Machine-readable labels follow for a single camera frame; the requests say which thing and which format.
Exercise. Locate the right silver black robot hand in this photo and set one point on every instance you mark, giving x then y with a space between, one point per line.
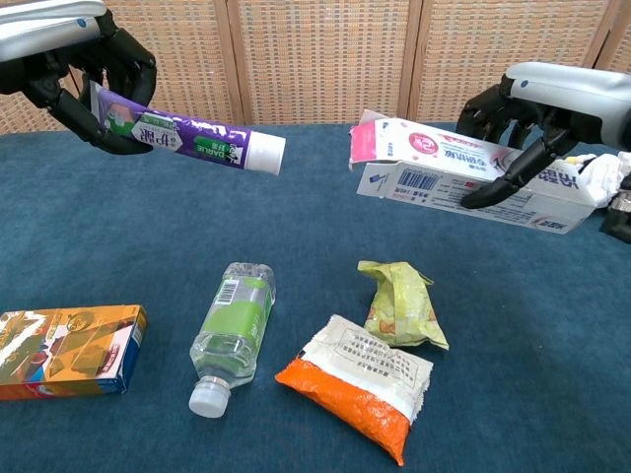
567 98

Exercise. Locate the crumpled yellow-green snack bag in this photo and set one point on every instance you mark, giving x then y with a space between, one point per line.
399 305

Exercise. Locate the orange white snack packet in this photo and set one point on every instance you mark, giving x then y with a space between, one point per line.
355 379

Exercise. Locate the black white plush penguin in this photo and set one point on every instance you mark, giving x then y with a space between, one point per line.
604 175

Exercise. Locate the pink white box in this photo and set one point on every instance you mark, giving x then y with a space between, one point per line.
434 167

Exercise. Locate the orange printed snack carton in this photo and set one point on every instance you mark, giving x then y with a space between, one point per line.
69 350

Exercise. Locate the clear bottle green label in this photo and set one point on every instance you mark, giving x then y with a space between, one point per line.
231 330

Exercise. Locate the purple toothpaste tube white cap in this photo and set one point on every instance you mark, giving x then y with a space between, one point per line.
207 140

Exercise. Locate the teal felt table cover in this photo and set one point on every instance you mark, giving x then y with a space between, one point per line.
296 222

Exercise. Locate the woven wooden folding screen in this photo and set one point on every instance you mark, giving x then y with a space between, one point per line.
320 59

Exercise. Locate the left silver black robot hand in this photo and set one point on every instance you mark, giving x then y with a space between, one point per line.
54 29

